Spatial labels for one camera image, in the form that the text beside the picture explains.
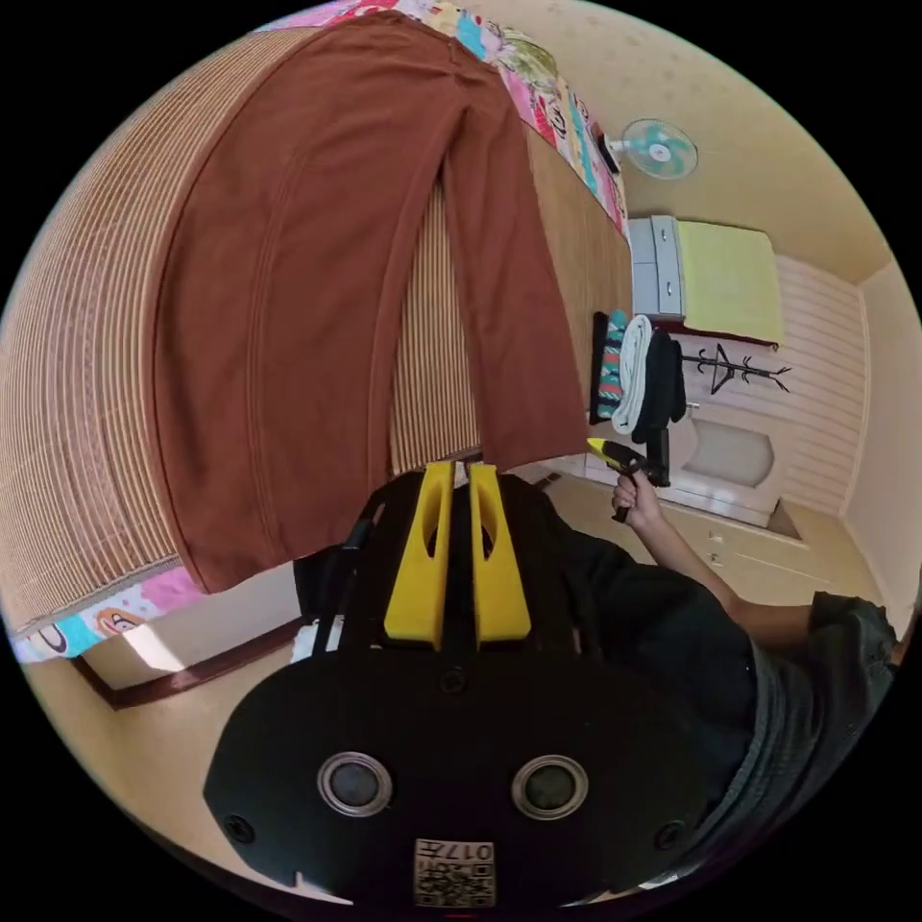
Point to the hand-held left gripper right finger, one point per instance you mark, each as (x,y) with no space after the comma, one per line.
(504,583)

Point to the black coat rack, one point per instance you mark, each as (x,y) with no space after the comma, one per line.
(724,369)

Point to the person's body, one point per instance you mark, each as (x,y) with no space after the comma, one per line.
(691,648)

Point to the person's right hand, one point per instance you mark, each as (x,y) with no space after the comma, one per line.
(640,508)

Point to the person's right forearm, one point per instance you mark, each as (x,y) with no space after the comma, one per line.
(727,598)

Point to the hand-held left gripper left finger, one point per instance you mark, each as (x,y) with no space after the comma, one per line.
(414,576)

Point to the cream low cabinet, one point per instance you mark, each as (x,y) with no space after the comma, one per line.
(749,533)

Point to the teal electric fan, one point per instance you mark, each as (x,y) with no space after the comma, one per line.
(659,150)

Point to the grey cupboard with yellow cloth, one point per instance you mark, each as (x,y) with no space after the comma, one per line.
(727,281)

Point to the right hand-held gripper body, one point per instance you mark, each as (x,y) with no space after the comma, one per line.
(635,464)

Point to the bed with woven mat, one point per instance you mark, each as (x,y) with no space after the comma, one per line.
(79,360)

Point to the brown pants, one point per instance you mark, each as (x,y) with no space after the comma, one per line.
(288,324)

